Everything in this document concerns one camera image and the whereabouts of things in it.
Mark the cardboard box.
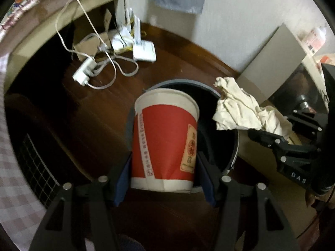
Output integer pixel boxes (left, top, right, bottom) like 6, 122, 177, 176
72, 33, 116, 61

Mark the person's right hand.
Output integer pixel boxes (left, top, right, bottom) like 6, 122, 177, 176
305, 186, 324, 210

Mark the red paper cup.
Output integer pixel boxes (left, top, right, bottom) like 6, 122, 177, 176
130, 89, 200, 193

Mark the white router with antennas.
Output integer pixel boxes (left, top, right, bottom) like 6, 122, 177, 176
126, 7, 157, 63

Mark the white wire grid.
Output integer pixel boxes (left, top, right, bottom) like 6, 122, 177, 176
17, 133, 61, 202

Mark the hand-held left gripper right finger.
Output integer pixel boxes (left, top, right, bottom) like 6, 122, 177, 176
195, 152, 301, 251

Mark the white cloth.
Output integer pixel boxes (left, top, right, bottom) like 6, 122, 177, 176
213, 76, 294, 143

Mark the small white network box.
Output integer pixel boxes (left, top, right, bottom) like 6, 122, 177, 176
108, 26, 135, 53

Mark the white cable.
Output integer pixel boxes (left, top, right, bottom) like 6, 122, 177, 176
56, 0, 139, 89

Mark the pink checked tablecloth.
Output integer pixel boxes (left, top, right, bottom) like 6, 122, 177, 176
0, 52, 95, 251

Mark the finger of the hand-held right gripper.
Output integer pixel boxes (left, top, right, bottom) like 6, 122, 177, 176
247, 129, 320, 160
286, 109, 328, 134

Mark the white pink bottle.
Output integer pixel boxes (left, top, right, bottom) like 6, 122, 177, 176
302, 25, 327, 56

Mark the white power strip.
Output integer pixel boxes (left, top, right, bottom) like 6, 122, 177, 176
72, 57, 97, 86

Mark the beige bed frame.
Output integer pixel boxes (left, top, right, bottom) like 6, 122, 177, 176
5, 0, 118, 84

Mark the black round waste bin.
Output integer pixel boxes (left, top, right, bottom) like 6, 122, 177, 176
125, 79, 239, 189

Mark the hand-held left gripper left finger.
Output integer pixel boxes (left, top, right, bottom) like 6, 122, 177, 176
29, 150, 134, 251

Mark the grey flat board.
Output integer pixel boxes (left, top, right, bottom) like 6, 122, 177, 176
237, 23, 307, 99

